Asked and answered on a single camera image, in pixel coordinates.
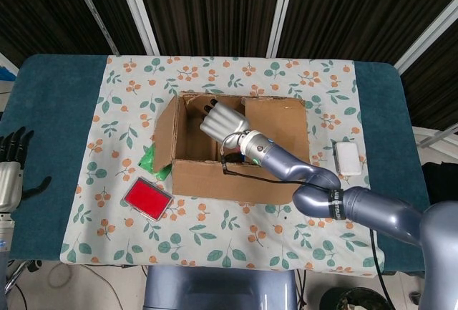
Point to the teal table cover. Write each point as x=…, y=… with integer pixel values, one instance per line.
x=53, y=109

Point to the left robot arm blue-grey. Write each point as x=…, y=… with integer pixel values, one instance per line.
x=3, y=245

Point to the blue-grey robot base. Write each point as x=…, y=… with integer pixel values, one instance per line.
x=218, y=288

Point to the wide white frame rail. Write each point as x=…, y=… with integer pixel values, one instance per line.
x=429, y=36
x=282, y=5
x=137, y=5

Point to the white rectangular case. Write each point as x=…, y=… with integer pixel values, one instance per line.
x=347, y=158

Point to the red ink pad case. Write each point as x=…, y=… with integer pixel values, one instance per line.
x=147, y=199

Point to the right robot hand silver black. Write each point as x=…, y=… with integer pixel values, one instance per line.
x=225, y=122

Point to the white metal rack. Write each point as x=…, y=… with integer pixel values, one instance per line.
x=436, y=138

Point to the black caster wheel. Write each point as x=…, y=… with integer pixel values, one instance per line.
x=415, y=298

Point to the black round bin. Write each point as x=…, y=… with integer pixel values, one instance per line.
x=354, y=299

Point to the green foil sachet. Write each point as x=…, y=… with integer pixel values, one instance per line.
x=146, y=159

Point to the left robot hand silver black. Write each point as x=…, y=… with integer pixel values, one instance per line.
x=9, y=184

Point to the thin white frame rail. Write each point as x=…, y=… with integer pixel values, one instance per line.
x=93, y=13

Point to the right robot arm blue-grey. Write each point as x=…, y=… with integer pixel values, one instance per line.
x=375, y=209

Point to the floral leaf print tablecloth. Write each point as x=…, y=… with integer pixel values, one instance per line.
x=214, y=238

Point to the brown cardboard shipping box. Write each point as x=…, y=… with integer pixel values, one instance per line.
x=200, y=181

